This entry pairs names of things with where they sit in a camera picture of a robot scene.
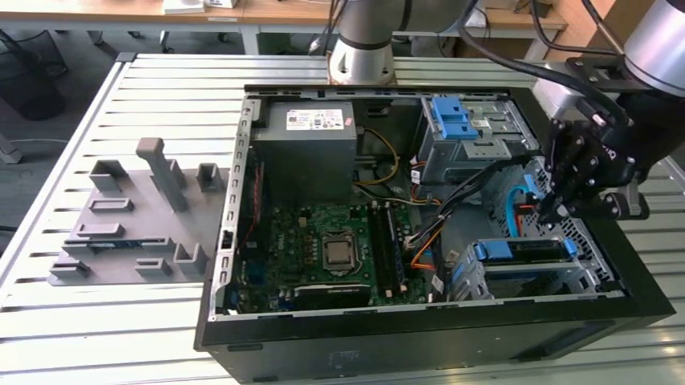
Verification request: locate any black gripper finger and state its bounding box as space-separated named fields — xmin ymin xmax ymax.
xmin=553 ymin=136 xmax=606 ymax=224
xmin=537 ymin=120 xmax=582 ymax=224

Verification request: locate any hard disk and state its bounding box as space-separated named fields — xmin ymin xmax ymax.
xmin=473 ymin=238 xmax=578 ymax=265

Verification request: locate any silver disk bay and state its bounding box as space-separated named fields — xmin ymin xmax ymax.
xmin=448 ymin=236 xmax=625 ymax=302

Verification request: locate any silver optical drive cage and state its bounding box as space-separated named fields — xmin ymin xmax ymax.
xmin=416 ymin=95 xmax=542 ymax=185

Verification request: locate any blue bay latch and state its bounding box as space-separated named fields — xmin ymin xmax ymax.
xmin=430 ymin=97 xmax=478 ymax=140

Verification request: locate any wooden cabinet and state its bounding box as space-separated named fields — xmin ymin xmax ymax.
xmin=545 ymin=0 xmax=659 ymax=65

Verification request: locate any wooden top desk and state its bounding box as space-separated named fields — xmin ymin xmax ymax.
xmin=243 ymin=0 xmax=569 ymax=61
xmin=0 ymin=0 xmax=247 ymax=55

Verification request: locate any black RAM slot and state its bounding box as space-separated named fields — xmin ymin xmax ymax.
xmin=368 ymin=203 xmax=391 ymax=298

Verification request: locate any silver CPU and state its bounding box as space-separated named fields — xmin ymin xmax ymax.
xmin=323 ymin=240 xmax=354 ymax=265

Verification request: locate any grey power supply unit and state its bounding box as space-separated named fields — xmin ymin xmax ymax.
xmin=251 ymin=99 xmax=359 ymax=205

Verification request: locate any CPU socket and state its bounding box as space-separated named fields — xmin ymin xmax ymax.
xmin=318 ymin=230 xmax=363 ymax=278

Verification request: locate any green motherboard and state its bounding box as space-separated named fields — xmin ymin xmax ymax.
xmin=235 ymin=202 xmax=434 ymax=314

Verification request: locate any black graphics card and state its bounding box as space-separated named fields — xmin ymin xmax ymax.
xmin=291 ymin=282 xmax=371 ymax=310

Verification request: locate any black PC case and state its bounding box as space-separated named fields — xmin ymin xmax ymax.
xmin=192 ymin=83 xmax=677 ymax=383

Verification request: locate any grey parts rack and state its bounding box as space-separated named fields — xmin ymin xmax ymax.
xmin=47 ymin=136 xmax=232 ymax=286

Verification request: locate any RAM stick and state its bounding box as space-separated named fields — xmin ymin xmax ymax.
xmin=88 ymin=240 xmax=143 ymax=250

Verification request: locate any black wastebasket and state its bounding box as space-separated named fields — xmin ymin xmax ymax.
xmin=0 ymin=30 xmax=68 ymax=121

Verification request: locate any grey wrist bracket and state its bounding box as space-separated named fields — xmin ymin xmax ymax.
xmin=603 ymin=183 xmax=651 ymax=221

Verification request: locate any blue wire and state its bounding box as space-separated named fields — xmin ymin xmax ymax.
xmin=505 ymin=172 xmax=539 ymax=238

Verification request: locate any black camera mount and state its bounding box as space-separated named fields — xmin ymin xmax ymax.
xmin=565 ymin=55 xmax=643 ymax=91

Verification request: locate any black wire bundle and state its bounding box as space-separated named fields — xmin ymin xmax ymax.
xmin=408 ymin=154 xmax=542 ymax=252

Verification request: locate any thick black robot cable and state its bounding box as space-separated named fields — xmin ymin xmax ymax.
xmin=456 ymin=0 xmax=633 ymax=125

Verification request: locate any yellow wire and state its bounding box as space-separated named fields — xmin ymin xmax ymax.
xmin=352 ymin=127 xmax=402 ymax=186

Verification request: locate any orange wire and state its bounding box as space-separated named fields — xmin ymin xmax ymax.
xmin=410 ymin=240 xmax=444 ymax=270

